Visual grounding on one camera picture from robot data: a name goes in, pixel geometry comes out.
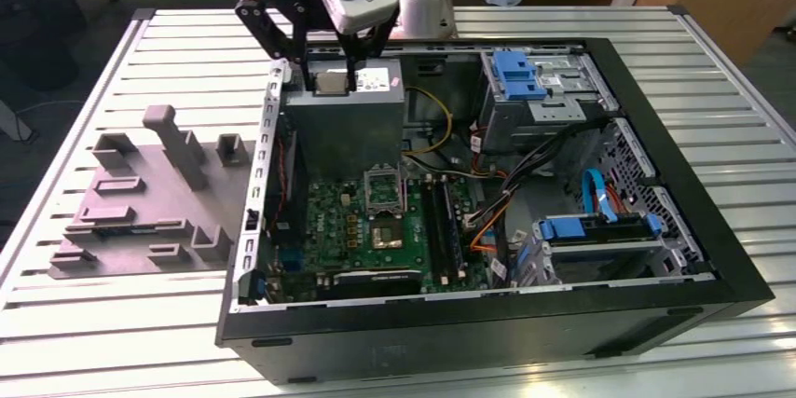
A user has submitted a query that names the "CPU socket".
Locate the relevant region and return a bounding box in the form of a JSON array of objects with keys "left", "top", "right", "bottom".
[{"left": 366, "top": 214, "right": 411, "bottom": 254}]

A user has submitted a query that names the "green motherboard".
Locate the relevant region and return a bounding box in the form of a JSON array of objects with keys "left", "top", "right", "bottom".
[{"left": 265, "top": 169, "right": 499, "bottom": 301}]

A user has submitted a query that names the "yellow wire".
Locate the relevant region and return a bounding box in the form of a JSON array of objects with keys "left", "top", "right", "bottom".
[{"left": 402, "top": 85, "right": 454, "bottom": 156}]

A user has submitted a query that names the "metal socket cover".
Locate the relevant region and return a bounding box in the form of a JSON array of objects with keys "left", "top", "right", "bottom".
[{"left": 362, "top": 162, "right": 410, "bottom": 217}]

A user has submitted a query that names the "black white wire bundle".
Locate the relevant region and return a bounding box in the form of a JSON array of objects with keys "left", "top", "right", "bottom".
[{"left": 402, "top": 153, "right": 510, "bottom": 180}]

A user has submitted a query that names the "blue disk carrier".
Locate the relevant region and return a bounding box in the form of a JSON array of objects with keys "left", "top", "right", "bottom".
[{"left": 538, "top": 213, "right": 665, "bottom": 245}]

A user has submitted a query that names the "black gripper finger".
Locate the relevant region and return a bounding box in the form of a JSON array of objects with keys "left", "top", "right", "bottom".
[
  {"left": 339, "top": 9, "right": 399, "bottom": 92},
  {"left": 234, "top": 0, "right": 313, "bottom": 91}
]

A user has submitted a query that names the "blue flat data cable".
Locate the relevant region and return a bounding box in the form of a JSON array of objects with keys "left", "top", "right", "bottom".
[{"left": 582, "top": 169, "right": 621, "bottom": 225}]

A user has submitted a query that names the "black graphics card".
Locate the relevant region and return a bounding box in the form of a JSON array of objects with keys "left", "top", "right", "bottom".
[{"left": 333, "top": 268, "right": 425, "bottom": 299}]

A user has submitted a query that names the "black PC case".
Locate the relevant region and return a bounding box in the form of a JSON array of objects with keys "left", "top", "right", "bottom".
[{"left": 214, "top": 36, "right": 778, "bottom": 385}]

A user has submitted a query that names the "blue plastic drive latch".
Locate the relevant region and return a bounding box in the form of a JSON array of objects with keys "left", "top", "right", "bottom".
[{"left": 491, "top": 50, "right": 549, "bottom": 102}]

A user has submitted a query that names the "red black twisted wire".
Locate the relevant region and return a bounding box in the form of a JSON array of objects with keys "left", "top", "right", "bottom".
[{"left": 275, "top": 134, "right": 295, "bottom": 231}]

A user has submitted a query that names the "CPU with silver top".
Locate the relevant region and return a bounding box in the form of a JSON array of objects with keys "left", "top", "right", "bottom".
[{"left": 313, "top": 69, "right": 355, "bottom": 98}]

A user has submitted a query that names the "silver disk bay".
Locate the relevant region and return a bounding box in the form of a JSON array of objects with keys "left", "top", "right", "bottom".
[
  {"left": 510, "top": 229, "right": 711, "bottom": 287},
  {"left": 478, "top": 50, "right": 621, "bottom": 152}
]

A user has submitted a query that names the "RAM stick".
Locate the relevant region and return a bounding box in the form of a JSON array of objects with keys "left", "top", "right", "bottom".
[
  {"left": 437, "top": 179, "right": 470, "bottom": 279},
  {"left": 93, "top": 227, "right": 161, "bottom": 237}
]

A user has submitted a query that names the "black cable bundle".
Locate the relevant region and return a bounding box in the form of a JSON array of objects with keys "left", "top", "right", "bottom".
[{"left": 463, "top": 116, "right": 615, "bottom": 231}]

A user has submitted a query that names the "grey parts rack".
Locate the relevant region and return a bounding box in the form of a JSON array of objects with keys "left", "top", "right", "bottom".
[{"left": 47, "top": 103, "right": 261, "bottom": 281}]

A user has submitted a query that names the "grey power supply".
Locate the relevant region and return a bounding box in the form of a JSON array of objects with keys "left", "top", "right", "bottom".
[{"left": 283, "top": 56, "right": 410, "bottom": 175}]

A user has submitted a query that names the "orange wire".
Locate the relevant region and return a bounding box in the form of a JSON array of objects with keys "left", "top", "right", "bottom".
[{"left": 463, "top": 204, "right": 510, "bottom": 257}]

